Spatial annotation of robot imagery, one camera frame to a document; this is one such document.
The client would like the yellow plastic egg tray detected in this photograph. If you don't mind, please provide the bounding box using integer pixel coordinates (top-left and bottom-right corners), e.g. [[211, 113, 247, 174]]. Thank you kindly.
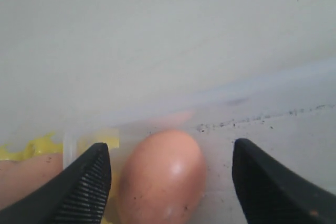
[[1, 132, 119, 223]]

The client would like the clear plastic storage box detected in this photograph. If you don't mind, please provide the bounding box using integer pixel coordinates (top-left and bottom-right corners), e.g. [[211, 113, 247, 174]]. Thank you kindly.
[[1, 60, 335, 223]]

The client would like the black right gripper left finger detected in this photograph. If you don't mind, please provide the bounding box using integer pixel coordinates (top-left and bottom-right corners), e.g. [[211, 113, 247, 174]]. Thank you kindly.
[[1, 143, 112, 223]]

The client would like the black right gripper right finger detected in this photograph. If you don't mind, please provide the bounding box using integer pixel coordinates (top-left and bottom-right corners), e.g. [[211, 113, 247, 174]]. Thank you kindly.
[[232, 138, 335, 223]]

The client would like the brown egg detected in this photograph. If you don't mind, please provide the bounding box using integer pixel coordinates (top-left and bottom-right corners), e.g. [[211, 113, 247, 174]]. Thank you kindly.
[[117, 130, 206, 223], [1, 153, 63, 209]]

